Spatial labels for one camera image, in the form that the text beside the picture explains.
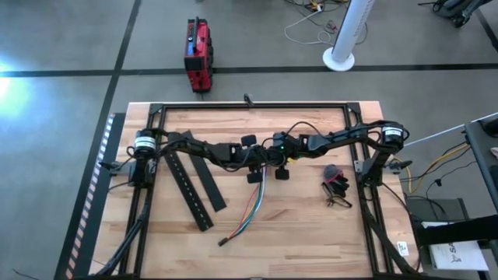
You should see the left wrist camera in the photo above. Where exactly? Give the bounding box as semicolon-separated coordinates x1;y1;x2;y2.
237;146;254;164

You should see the black cable sleeve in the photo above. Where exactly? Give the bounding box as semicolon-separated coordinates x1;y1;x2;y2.
359;190;420;278
91;186;153;279

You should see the yellow floor cable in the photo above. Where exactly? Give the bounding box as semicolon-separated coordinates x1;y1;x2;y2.
391;142;472;194

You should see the dark side table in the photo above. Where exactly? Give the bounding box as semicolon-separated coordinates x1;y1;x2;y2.
462;115;498;250

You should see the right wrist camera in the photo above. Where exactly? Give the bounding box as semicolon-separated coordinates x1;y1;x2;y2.
282;142;299;159

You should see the white booklet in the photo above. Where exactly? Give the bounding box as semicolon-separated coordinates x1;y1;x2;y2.
427;240;490;272

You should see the red cable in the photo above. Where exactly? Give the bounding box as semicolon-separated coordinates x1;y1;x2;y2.
228;185;261;240

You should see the white rod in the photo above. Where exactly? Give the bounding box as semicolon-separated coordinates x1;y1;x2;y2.
390;111;498;152

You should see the white floor cable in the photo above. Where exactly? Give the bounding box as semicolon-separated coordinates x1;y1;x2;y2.
282;8;332;47

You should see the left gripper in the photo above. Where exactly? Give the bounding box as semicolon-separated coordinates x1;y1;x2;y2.
222;134;269;185

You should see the red portable radio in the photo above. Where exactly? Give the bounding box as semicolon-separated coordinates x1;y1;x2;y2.
183;16;215;94

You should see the black aluminium table frame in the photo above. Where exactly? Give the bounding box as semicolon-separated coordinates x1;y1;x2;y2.
116;101;423;280

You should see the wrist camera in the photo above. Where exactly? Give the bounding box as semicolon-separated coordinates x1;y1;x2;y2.
237;146;254;164
282;142;299;159

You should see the black floor box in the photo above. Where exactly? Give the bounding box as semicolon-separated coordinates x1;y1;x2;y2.
405;197;470;234

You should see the grey work glove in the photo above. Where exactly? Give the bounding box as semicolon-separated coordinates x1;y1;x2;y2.
322;163;351;198

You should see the grey wheeled device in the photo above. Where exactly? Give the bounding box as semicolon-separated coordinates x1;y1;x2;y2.
418;0;496;29

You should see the white tower column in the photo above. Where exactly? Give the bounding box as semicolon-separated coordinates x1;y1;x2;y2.
322;0;377;73

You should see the red yellow taped wire bundle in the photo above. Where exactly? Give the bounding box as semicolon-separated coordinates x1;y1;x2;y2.
231;182;262;239

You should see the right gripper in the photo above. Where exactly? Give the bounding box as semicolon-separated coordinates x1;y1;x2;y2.
268;131;314;181

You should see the black duct cover strip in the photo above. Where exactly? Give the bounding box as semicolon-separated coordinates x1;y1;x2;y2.
181;129;228;213

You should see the multicoloured ribbon cable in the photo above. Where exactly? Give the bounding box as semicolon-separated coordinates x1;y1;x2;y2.
233;166;266;238

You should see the black slotted cable duct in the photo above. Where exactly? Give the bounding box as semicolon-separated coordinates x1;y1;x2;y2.
162;149;216;233

